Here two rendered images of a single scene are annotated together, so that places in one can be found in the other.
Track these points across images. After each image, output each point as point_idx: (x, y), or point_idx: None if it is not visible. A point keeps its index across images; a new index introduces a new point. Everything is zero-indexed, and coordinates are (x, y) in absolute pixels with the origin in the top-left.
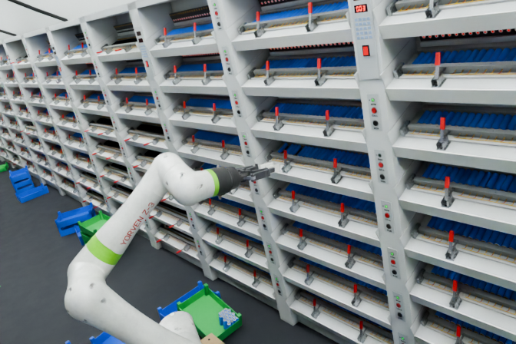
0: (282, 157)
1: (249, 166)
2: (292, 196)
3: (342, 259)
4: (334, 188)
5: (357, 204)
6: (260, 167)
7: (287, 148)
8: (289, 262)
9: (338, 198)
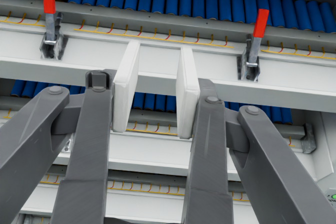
0: (15, 7)
1: (50, 101)
2: None
3: (178, 207)
4: (242, 93)
5: (226, 107)
6: (128, 89)
7: None
8: (26, 219)
9: (173, 99)
